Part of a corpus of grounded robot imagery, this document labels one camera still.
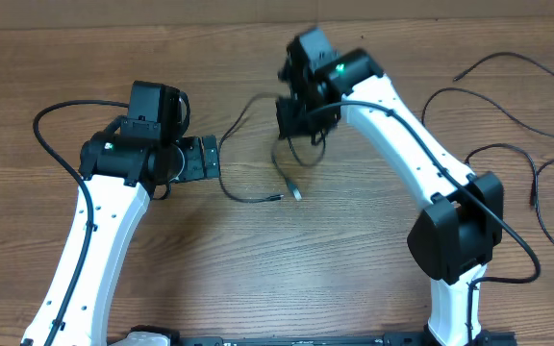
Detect brown cardboard back panel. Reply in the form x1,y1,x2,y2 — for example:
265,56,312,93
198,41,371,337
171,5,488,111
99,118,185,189
0,0,554,30

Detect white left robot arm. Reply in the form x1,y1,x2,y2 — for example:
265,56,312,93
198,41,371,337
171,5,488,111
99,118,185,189
21,81,219,345

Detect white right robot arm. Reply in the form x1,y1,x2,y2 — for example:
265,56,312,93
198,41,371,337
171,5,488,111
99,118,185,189
276,28,516,345

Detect black usb cables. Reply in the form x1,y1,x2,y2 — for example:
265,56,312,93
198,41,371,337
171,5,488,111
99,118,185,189
216,91,329,205

